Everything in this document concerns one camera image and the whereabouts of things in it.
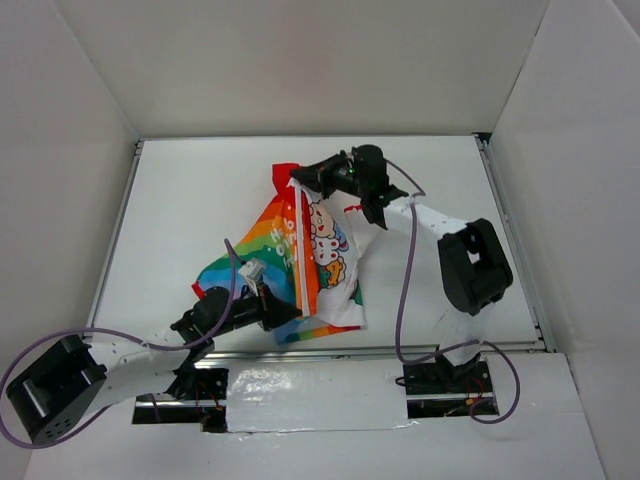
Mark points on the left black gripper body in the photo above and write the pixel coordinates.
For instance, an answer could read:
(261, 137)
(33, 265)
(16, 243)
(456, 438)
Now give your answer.
(270, 310)

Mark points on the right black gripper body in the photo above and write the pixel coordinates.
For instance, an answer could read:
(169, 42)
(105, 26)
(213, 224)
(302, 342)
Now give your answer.
(325, 174)

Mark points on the rainbow hooded kids jacket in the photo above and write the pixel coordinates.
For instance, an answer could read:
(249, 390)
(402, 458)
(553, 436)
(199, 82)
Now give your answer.
(311, 261)

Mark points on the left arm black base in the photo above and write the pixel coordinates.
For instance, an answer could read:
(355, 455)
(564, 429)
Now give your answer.
(202, 394)

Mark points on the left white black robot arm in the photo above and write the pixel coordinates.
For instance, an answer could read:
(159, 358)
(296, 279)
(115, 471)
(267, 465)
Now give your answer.
(85, 371)

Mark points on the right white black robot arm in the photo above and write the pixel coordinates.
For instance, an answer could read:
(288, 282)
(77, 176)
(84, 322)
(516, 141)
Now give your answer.
(474, 269)

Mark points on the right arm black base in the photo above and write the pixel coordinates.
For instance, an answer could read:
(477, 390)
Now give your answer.
(435, 381)

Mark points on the white foil covered panel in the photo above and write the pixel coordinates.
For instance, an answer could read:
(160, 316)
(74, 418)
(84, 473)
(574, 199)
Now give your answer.
(323, 396)

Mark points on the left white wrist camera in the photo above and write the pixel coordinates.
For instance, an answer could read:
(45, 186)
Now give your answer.
(252, 273)

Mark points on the aluminium front rail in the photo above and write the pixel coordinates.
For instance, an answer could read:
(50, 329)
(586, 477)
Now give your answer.
(368, 353)

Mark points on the aluminium rail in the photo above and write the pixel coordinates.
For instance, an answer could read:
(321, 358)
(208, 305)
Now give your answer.
(112, 245)
(368, 353)
(530, 290)

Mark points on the aluminium left side rail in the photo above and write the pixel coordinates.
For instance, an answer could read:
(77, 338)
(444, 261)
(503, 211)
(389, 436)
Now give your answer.
(112, 245)

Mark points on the aluminium right side rail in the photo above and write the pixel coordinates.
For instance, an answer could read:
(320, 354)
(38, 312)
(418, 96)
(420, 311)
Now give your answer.
(530, 290)

